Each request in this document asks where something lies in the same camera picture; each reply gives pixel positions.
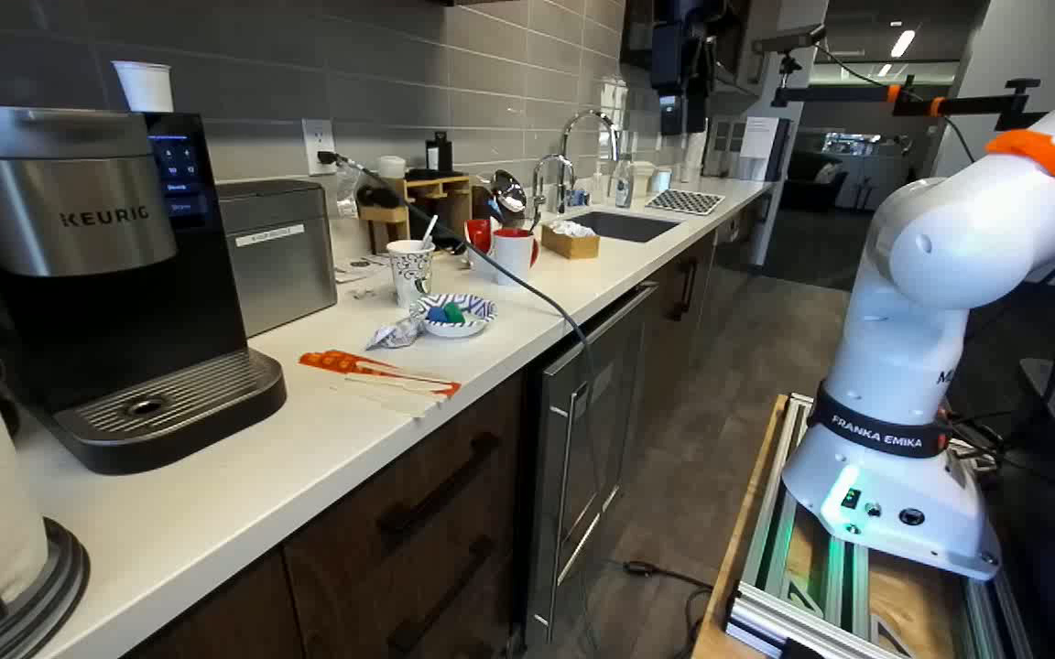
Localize blue patterned paper bowl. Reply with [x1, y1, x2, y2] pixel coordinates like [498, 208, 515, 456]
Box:
[419, 294, 493, 341]

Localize white paper cup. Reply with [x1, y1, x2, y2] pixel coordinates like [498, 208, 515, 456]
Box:
[387, 237, 431, 307]

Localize dish drying rack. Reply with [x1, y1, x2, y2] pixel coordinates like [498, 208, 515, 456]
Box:
[644, 189, 722, 216]

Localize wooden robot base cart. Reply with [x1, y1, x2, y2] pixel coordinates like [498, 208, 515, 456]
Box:
[691, 393, 1033, 659]

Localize dark glass bottle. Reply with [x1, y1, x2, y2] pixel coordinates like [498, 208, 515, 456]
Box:
[426, 133, 456, 174]

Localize kitchen sink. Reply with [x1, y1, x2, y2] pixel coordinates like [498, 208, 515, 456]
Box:
[572, 213, 677, 243]

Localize chrome faucet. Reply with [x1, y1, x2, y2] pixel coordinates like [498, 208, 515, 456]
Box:
[532, 106, 607, 216]

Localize black paper towel holder base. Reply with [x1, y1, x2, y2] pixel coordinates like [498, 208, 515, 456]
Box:
[0, 520, 90, 659]

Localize wooden organizer rack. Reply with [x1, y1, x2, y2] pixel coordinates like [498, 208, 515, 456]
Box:
[354, 174, 473, 254]

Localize silver toaster box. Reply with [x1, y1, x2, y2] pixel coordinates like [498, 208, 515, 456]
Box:
[220, 180, 338, 338]

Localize orange chopstick wrapper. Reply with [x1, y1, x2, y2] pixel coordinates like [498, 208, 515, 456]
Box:
[302, 349, 460, 398]

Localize Keurig coffee maker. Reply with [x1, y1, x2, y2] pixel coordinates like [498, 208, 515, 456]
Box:
[0, 106, 286, 473]

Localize tan sponge box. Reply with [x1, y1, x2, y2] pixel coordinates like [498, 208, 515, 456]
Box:
[542, 222, 600, 260]

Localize white red mug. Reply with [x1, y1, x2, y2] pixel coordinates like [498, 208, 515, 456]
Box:
[486, 228, 539, 280]

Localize stainless dishwasher door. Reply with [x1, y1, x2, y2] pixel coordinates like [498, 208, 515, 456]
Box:
[523, 287, 652, 654]

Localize dark wood cabinet drawers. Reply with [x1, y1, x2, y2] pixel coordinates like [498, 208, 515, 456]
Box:
[126, 381, 523, 659]

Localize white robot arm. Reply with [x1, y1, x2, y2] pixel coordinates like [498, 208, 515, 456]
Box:
[784, 110, 1055, 583]

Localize crumpled foil wrapper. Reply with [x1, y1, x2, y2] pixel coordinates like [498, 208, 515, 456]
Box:
[371, 311, 426, 351]

